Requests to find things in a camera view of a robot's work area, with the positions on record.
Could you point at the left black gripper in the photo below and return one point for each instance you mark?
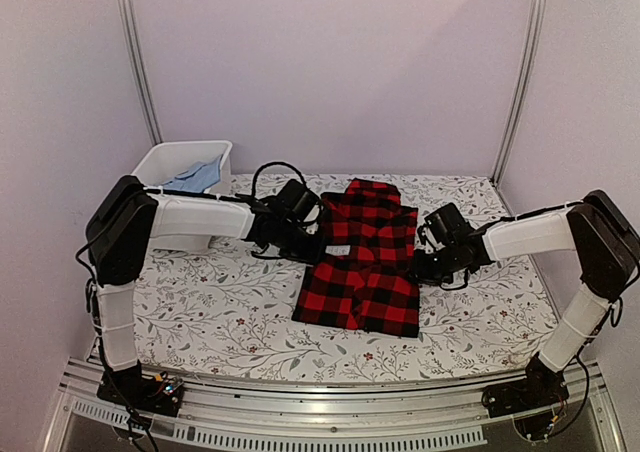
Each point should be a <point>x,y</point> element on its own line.
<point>313,256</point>

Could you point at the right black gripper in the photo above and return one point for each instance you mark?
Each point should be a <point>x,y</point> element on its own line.
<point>420,274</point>

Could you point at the red black plaid shirt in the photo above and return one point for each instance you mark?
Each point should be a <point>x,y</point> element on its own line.
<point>368,285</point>

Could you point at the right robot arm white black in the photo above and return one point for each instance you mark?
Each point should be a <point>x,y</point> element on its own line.
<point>606,244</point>

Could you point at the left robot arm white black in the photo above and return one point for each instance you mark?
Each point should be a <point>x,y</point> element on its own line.
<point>132,215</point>

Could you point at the floral patterned table cloth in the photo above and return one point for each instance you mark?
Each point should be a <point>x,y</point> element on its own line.
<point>224,312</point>

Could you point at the light blue shirt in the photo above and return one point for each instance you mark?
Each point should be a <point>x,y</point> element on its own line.
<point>198,178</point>

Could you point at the white plastic bin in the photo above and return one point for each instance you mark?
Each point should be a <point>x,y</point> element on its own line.
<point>172,161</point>

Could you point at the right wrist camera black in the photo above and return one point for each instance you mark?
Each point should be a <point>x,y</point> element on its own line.
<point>447,226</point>

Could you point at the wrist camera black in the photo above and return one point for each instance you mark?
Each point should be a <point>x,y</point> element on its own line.
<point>447,226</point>
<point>295,201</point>

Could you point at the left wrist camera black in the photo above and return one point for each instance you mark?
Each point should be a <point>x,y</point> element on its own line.
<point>295,201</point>

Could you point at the aluminium front rail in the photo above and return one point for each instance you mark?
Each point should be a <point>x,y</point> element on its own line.
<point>77,392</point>

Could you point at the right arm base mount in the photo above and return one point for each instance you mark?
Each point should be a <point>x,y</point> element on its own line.
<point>538,388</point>

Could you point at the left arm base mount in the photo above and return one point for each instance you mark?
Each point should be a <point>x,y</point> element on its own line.
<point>159,394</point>

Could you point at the perforated metal cable tray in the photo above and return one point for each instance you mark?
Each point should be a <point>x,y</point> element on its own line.
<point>248,420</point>

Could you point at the left aluminium frame post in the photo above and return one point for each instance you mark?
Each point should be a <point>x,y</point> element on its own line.
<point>136,59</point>

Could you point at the aluminium frame post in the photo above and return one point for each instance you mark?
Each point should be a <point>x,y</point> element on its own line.
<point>531,41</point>
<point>136,59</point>

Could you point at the right aluminium frame post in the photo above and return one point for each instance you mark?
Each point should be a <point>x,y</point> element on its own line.
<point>531,41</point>

